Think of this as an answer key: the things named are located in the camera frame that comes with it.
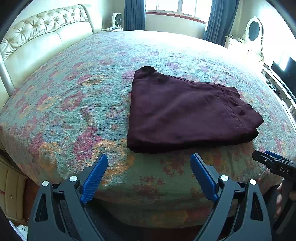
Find floral bedspread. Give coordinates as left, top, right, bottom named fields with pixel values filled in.
left=1, top=31, right=295, bottom=228

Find black television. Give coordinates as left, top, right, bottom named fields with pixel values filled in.
left=271, top=53, right=296, bottom=101

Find dark blue right curtain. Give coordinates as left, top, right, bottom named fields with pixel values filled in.
left=203, top=0, right=239, bottom=47

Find dark blue curtain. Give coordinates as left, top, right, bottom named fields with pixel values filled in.
left=203, top=0, right=239, bottom=47
left=123, top=0, right=145, bottom=31

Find oval vanity mirror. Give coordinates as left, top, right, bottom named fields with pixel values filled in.
left=245, top=16, right=263, bottom=52

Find cream bedside cabinet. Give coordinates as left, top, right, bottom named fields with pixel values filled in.
left=0, top=153, right=27, bottom=225

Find right hand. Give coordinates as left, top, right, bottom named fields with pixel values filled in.
left=274, top=183, right=296, bottom=217

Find dark maroon pants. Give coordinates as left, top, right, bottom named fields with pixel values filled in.
left=127, top=66, right=263, bottom=154

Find cream tufted headboard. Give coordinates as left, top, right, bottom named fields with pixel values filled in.
left=1, top=4, right=103, bottom=96

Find white fan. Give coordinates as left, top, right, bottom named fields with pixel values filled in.
left=110, top=13, right=123, bottom=31

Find white dressing table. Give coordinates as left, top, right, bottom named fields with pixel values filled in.
left=224, top=36, right=263, bottom=63

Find window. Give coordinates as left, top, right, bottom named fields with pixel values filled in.
left=145, top=0, right=212, bottom=24

